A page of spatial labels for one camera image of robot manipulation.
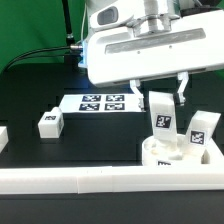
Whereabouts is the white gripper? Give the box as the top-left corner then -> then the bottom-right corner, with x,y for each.
86,0 -> 224,111

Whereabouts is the white round stool seat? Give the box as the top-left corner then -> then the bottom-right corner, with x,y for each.
141,134 -> 211,166

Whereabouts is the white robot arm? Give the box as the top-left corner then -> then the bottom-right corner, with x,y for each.
82,0 -> 224,106

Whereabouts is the white marker sheet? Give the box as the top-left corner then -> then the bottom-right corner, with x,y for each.
59,93 -> 144,113

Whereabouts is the black vertical pole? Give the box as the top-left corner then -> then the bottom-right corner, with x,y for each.
62,0 -> 75,64

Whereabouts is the white U-shaped fence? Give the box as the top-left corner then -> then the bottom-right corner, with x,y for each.
0,137 -> 224,195

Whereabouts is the white block left edge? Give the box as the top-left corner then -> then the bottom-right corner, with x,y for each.
0,126 -> 8,153

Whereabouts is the black cable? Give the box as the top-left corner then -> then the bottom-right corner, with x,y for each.
1,45 -> 84,74

